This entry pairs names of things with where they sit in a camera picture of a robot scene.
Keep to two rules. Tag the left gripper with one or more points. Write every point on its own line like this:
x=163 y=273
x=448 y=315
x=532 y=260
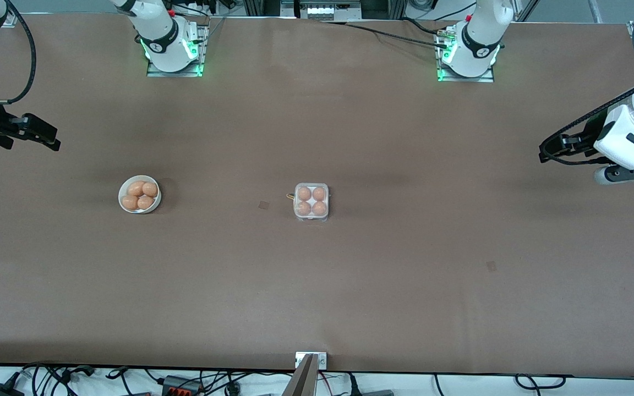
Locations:
x=590 y=133

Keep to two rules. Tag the clear plastic egg box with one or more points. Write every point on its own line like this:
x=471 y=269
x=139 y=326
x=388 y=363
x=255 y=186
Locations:
x=311 y=218

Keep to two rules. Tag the brown egg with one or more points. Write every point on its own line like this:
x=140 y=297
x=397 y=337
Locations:
x=146 y=203
x=129 y=202
x=320 y=208
x=136 y=188
x=151 y=189
x=304 y=208
x=319 y=193
x=304 y=193

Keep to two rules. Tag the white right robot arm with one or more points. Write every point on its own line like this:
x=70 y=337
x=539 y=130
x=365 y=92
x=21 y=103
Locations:
x=163 y=33

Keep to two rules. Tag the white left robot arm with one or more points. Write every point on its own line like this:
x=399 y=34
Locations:
x=479 y=38

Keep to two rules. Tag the white round bowl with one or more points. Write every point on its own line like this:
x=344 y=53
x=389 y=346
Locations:
x=120 y=197

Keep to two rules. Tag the black power adapter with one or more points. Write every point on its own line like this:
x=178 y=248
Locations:
x=0 y=390

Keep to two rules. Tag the white power strip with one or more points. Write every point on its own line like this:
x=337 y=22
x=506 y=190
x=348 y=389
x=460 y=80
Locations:
x=322 y=11

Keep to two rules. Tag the orange black connector block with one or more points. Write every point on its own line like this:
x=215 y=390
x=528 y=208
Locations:
x=182 y=386

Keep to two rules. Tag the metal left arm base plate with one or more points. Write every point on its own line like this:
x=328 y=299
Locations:
x=487 y=78

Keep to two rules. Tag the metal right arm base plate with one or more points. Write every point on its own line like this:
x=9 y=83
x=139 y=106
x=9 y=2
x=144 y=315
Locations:
x=196 y=70

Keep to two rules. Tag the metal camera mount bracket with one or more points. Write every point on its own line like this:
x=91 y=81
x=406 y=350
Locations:
x=310 y=368

